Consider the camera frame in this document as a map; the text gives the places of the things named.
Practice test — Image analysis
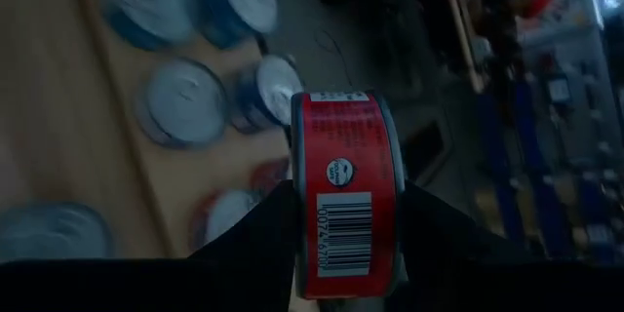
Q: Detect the yellowfin tuna can blue yellow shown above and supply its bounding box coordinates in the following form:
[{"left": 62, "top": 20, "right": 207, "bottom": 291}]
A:
[{"left": 0, "top": 201, "right": 114, "bottom": 260}]

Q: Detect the silver lid seafood can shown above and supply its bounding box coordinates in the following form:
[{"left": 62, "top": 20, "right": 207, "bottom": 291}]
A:
[{"left": 243, "top": 55, "right": 304, "bottom": 131}]

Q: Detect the blue storage bin rack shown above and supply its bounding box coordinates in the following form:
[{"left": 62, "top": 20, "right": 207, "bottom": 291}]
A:
[{"left": 477, "top": 77, "right": 624, "bottom": 260}]

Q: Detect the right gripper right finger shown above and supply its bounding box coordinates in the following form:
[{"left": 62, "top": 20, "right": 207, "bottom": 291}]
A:
[{"left": 389, "top": 182, "right": 543, "bottom": 312}]

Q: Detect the red can with barcode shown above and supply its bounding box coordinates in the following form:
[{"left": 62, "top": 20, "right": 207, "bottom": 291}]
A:
[{"left": 290, "top": 90, "right": 409, "bottom": 301}]

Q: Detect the dark floor mat striped edge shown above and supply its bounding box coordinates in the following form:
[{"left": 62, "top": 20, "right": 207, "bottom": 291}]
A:
[{"left": 404, "top": 119, "right": 448, "bottom": 181}]

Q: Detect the blue white label tuna can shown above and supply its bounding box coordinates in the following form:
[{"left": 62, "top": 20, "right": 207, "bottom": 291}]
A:
[{"left": 102, "top": 0, "right": 197, "bottom": 53}]

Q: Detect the red can fish picture label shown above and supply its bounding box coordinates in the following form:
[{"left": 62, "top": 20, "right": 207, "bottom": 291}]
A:
[{"left": 189, "top": 188, "right": 267, "bottom": 254}]

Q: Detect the looped black floor cable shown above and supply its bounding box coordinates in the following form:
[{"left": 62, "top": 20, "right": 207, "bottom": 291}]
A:
[{"left": 314, "top": 27, "right": 355, "bottom": 90}]

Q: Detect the bright blue label tuna can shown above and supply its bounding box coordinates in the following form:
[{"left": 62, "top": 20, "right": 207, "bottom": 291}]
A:
[{"left": 136, "top": 57, "right": 229, "bottom": 151}]

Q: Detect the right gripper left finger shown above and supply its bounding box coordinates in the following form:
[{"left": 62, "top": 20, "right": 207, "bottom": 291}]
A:
[{"left": 186, "top": 179, "right": 300, "bottom": 312}]

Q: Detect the person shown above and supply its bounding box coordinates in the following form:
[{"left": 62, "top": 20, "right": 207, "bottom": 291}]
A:
[{"left": 480, "top": 0, "right": 557, "bottom": 108}]

